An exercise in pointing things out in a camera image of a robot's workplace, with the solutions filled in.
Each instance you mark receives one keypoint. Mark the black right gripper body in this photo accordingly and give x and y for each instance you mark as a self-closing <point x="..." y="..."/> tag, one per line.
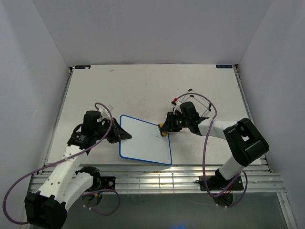
<point x="179" y="122"/>

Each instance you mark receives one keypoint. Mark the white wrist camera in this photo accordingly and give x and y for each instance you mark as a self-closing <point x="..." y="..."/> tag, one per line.
<point x="176" y="105"/>
<point x="105" y="112"/>

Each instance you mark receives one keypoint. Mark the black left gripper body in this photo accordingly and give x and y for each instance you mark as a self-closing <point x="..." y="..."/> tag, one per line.
<point x="102" y="131"/>

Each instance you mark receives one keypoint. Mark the blue framed whiteboard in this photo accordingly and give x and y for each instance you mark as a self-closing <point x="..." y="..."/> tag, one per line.
<point x="146" y="143"/>

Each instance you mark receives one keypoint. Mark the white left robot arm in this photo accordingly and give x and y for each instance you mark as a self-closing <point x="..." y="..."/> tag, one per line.
<point x="49" y="205"/>

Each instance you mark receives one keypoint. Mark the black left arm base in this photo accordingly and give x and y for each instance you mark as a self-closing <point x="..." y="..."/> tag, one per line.
<point x="103" y="183"/>

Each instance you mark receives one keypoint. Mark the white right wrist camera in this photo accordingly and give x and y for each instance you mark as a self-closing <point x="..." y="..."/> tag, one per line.
<point x="176" y="105"/>

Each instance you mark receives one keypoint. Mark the wire whiteboard stand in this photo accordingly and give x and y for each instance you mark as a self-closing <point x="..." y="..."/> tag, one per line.
<point x="202" y="106"/>

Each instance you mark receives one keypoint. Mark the blue left corner label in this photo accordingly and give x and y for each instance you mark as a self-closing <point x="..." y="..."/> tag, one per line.
<point x="82" y="67"/>

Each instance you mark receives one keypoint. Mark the aluminium table frame rail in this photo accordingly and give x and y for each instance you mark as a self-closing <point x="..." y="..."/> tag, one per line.
<point x="154" y="179"/>

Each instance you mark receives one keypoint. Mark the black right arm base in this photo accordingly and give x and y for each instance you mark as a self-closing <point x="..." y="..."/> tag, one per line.
<point x="215" y="184"/>

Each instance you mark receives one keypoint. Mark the blue corner label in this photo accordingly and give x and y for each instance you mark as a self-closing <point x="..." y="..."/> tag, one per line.
<point x="224" y="66"/>
<point x="82" y="67"/>

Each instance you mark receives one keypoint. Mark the blue right corner label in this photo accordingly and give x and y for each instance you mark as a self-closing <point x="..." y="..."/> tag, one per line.
<point x="224" y="66"/>

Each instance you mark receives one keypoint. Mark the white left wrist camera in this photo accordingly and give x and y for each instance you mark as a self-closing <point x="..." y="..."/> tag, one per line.
<point x="105" y="112"/>

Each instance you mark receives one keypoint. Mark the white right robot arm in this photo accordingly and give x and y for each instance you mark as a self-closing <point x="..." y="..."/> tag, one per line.
<point x="243" y="138"/>

